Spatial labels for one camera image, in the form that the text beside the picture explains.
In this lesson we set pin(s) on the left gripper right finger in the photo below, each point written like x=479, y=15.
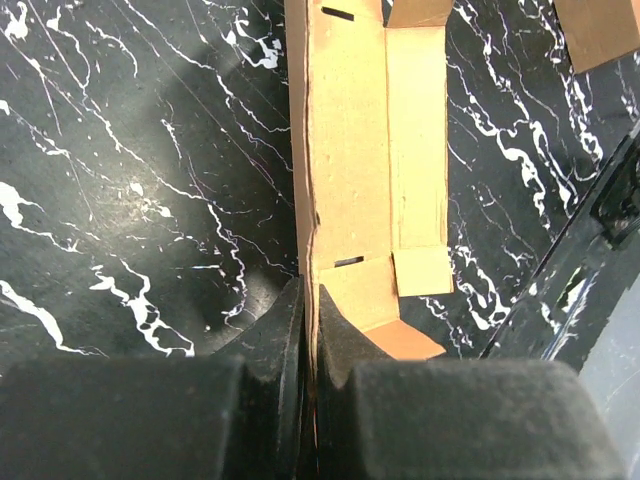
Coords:
x=380, y=418

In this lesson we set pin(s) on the cardboard box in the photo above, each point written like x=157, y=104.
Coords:
x=368, y=115

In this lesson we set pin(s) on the stack of flat cardboard boxes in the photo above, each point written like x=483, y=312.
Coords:
x=598, y=31

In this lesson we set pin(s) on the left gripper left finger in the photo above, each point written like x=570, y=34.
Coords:
x=234, y=414

